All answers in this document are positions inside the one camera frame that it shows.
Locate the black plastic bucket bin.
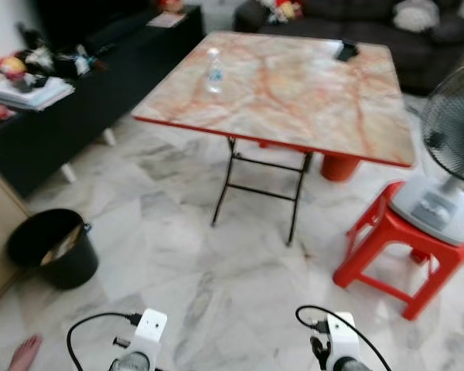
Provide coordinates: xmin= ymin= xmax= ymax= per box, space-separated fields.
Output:
xmin=5 ymin=208 xmax=101 ymax=291

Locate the grey electric fan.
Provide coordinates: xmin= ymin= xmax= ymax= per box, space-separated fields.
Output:
xmin=388 ymin=60 xmax=464 ymax=247

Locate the red round plastic stool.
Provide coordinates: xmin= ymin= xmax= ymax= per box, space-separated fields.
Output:
xmin=320 ymin=153 xmax=363 ymax=183

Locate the marble-pattern folding table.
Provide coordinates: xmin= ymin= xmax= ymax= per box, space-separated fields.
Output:
xmin=131 ymin=31 xmax=416 ymax=247

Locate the person's bare foot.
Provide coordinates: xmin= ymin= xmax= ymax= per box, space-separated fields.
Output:
xmin=8 ymin=333 xmax=44 ymax=371

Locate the clear plastic water bottle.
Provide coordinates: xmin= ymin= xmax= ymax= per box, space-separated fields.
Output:
xmin=206 ymin=48 xmax=224 ymax=95

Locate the small black pouch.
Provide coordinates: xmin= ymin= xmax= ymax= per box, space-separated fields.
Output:
xmin=334 ymin=40 xmax=360 ymax=63

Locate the long black low cabinet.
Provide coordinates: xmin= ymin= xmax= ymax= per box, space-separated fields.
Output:
xmin=0 ymin=5 xmax=206 ymax=199

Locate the dark fabric sofa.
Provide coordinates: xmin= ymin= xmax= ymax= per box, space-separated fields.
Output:
xmin=233 ymin=0 xmax=464 ymax=96

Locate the light wooden cupboard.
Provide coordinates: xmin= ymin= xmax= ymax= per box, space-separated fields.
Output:
xmin=0 ymin=158 xmax=32 ymax=311

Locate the red yellow plush toy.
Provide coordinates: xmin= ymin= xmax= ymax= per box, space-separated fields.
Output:
xmin=261 ymin=0 xmax=305 ymax=23

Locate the grey plush cushion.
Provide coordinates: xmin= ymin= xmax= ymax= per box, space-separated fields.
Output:
xmin=392 ymin=0 xmax=442 ymax=34

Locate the pale paper sheet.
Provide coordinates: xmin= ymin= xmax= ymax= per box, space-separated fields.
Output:
xmin=146 ymin=11 xmax=189 ymax=29

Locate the small black white toy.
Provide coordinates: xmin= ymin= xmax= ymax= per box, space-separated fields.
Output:
xmin=68 ymin=44 xmax=110 ymax=79

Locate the small red ornament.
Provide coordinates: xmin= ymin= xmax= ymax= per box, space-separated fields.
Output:
xmin=158 ymin=0 xmax=186 ymax=13

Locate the stack of white papers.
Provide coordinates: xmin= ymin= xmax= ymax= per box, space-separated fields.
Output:
xmin=0 ymin=77 xmax=75 ymax=112

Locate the black white plush toy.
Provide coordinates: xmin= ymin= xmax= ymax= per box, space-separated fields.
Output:
xmin=15 ymin=25 xmax=60 ymax=76

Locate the colourful toy figure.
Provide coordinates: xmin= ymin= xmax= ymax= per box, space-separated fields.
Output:
xmin=0 ymin=54 xmax=30 ymax=87

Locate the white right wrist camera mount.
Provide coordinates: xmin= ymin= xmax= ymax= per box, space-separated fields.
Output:
xmin=326 ymin=311 xmax=363 ymax=369

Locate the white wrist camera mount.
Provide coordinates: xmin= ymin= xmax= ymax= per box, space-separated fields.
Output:
xmin=131 ymin=308 xmax=169 ymax=359
xmin=326 ymin=311 xmax=363 ymax=369

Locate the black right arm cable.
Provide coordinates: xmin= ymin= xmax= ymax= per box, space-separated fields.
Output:
xmin=295 ymin=305 xmax=392 ymax=371

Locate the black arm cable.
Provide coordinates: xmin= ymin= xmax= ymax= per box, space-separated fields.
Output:
xmin=66 ymin=311 xmax=145 ymax=371
xmin=295 ymin=305 xmax=392 ymax=371

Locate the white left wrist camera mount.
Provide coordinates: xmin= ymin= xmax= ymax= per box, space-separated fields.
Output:
xmin=131 ymin=308 xmax=169 ymax=359

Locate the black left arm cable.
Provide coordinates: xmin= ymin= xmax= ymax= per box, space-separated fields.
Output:
xmin=66 ymin=311 xmax=145 ymax=371

